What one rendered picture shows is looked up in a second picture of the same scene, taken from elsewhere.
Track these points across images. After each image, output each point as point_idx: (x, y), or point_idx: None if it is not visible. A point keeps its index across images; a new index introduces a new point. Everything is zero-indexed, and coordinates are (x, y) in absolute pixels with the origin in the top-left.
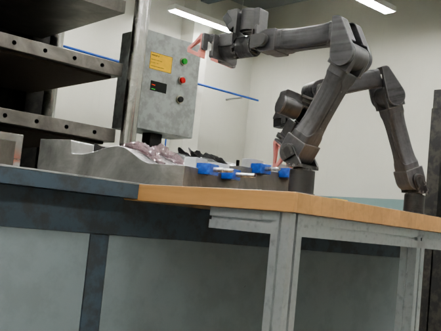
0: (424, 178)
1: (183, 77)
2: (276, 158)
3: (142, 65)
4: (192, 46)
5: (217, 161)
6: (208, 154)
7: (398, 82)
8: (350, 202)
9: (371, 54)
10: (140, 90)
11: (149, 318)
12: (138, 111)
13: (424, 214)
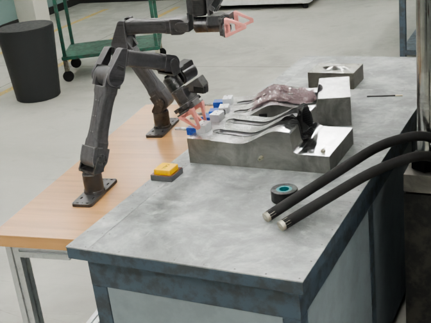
0: (80, 156)
1: None
2: (202, 116)
3: (415, 9)
4: (247, 18)
5: (276, 122)
6: (290, 115)
7: (96, 63)
8: (126, 120)
9: (111, 41)
10: (417, 41)
11: None
12: (417, 67)
13: (84, 188)
